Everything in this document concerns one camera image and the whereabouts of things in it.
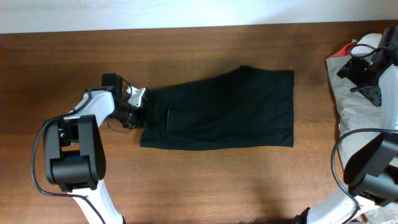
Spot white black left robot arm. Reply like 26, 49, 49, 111
37, 73, 147, 223

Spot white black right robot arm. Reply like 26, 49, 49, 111
294, 27, 397, 223

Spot white cloth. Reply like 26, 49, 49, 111
350, 34, 382, 57

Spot red cloth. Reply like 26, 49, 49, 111
330, 41, 358, 57

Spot grey shorts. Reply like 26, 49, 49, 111
326, 55, 397, 223

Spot black shorts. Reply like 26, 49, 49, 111
140, 65, 295, 151

